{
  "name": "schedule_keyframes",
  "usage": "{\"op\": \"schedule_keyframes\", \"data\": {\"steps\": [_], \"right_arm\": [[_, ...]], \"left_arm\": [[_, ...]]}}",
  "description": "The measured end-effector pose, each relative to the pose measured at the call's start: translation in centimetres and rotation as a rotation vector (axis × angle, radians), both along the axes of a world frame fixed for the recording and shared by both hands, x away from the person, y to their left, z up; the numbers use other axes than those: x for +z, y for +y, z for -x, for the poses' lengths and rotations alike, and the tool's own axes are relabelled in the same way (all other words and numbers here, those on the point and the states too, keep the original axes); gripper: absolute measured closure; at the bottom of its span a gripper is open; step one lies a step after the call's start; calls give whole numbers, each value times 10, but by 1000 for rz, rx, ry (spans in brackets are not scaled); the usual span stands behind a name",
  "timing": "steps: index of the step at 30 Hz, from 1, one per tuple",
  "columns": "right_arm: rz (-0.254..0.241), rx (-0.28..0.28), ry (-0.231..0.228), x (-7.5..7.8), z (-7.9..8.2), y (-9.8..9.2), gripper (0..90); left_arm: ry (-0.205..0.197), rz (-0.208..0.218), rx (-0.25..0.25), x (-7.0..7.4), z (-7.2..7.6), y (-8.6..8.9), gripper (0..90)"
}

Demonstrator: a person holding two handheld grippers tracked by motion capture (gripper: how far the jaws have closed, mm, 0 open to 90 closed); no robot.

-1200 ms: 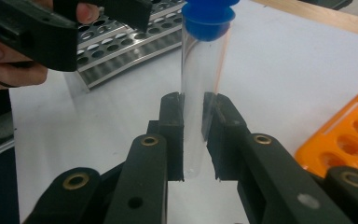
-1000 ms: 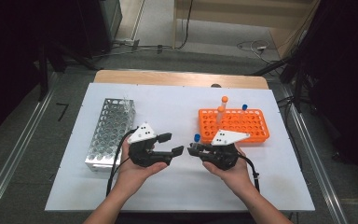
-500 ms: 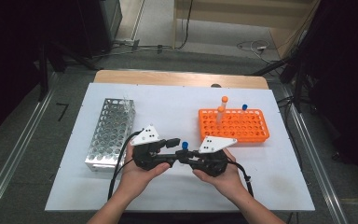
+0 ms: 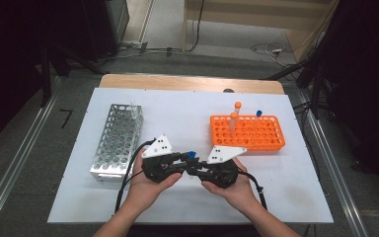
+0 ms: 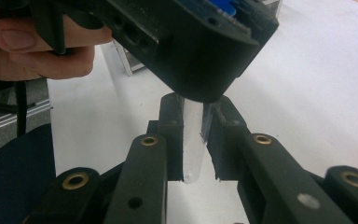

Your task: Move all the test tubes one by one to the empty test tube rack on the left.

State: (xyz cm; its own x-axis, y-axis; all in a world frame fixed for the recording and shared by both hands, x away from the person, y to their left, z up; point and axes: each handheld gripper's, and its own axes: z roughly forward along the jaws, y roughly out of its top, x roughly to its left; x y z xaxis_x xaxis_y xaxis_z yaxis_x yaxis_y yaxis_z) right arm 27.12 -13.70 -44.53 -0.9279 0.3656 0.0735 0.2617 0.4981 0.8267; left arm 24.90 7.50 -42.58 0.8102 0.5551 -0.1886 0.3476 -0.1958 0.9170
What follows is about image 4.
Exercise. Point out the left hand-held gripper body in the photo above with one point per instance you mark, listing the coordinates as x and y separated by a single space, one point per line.
158 147

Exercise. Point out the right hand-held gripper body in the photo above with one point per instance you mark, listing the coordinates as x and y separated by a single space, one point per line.
223 154

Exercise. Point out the orange test tube rack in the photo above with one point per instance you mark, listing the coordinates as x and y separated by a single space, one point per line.
253 135

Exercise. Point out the metal test tube rack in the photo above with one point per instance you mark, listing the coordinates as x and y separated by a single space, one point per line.
118 141

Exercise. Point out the clear test tube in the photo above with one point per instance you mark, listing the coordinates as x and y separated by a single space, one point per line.
133 105

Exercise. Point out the person's right hand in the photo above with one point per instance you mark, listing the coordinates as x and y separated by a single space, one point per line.
240 194

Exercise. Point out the person's left hand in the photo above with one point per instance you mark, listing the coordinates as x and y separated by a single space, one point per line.
144 194

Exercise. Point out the white table board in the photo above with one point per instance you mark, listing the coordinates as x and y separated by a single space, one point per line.
184 115

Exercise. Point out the person's dark clothing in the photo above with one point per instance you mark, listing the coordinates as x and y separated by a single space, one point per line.
190 232

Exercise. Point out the dark table grommet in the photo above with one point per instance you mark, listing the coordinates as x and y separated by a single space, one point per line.
228 90

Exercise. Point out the wooden table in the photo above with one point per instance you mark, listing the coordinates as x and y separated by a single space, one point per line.
177 82

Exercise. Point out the black metal stand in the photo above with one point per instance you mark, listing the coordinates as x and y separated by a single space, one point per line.
316 85
46 75

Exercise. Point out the black cabinet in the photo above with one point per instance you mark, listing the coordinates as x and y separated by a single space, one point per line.
102 26

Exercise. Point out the dark curtain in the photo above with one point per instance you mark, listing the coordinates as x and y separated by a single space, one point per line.
10 65
368 82

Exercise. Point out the metal floor rail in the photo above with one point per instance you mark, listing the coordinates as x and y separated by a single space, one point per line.
16 158
335 184

